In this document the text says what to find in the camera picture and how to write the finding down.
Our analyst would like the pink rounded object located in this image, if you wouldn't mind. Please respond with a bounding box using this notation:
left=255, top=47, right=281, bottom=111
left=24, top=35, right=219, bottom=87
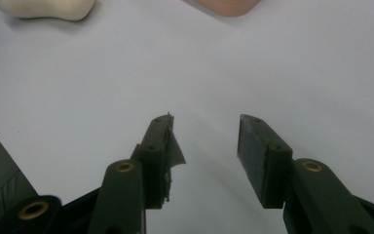
left=191, top=0, right=263, bottom=18

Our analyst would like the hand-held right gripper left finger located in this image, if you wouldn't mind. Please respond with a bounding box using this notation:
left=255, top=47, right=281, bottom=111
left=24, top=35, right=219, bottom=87
left=88, top=112, right=187, bottom=234

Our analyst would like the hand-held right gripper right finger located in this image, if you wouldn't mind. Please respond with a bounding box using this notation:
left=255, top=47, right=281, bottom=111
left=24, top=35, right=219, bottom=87
left=237, top=113, right=374, bottom=234

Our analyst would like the cream rounded soft object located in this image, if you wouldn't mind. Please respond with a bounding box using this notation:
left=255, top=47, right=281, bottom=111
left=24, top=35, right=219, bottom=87
left=0, top=0, right=96, bottom=21

